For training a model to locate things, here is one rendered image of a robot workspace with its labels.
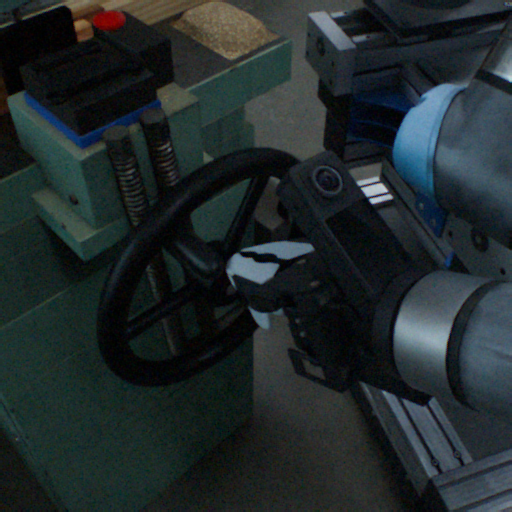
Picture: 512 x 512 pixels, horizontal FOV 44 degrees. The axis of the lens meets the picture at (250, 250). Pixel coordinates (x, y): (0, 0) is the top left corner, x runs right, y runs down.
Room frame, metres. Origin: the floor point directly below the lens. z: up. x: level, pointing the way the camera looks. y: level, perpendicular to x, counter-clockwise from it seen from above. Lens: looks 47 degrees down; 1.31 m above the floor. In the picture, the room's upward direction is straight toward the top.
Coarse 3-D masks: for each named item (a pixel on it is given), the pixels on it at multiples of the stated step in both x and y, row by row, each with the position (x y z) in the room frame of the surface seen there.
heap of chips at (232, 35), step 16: (192, 16) 0.78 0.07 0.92; (208, 16) 0.77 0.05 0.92; (224, 16) 0.77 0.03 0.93; (240, 16) 0.77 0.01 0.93; (192, 32) 0.77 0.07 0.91; (208, 32) 0.75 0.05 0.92; (224, 32) 0.74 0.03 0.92; (240, 32) 0.74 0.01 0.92; (256, 32) 0.75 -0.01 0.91; (224, 48) 0.72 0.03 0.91; (240, 48) 0.73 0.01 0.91; (256, 48) 0.73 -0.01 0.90
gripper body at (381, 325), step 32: (288, 288) 0.28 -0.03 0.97; (320, 288) 0.28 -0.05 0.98; (320, 320) 0.26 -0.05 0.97; (352, 320) 0.26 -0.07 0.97; (384, 320) 0.23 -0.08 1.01; (288, 352) 0.27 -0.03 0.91; (320, 352) 0.25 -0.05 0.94; (352, 352) 0.25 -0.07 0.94; (384, 352) 0.22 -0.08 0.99; (352, 384) 0.24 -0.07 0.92; (384, 384) 0.23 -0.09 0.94
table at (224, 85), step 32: (192, 64) 0.70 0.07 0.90; (224, 64) 0.70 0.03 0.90; (256, 64) 0.71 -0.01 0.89; (288, 64) 0.75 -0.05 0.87; (224, 96) 0.68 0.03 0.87; (256, 96) 0.71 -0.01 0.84; (0, 128) 0.57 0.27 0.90; (0, 160) 0.51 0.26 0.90; (32, 160) 0.51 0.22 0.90; (0, 192) 0.48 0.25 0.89; (32, 192) 0.50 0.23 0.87; (0, 224) 0.47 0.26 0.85; (64, 224) 0.45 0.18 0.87; (128, 224) 0.46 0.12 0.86
